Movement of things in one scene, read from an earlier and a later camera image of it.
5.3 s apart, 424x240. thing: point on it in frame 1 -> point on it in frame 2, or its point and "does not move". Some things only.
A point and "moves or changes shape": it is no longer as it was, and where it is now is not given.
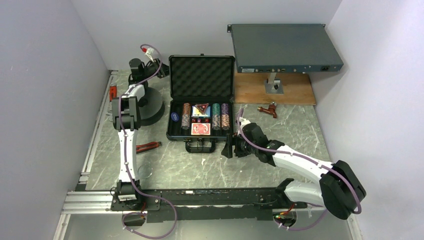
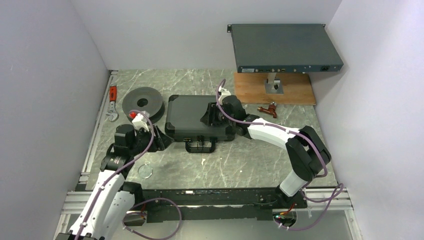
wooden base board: [249, 88] does not move
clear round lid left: [145, 170] does not move
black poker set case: [200, 110] moves or changes shape
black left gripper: [164, 70] -> [160, 141]
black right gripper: [232, 140] -> [210, 118]
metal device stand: [273, 86] does not move
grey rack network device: [283, 48] does not move
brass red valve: [271, 110] does not move
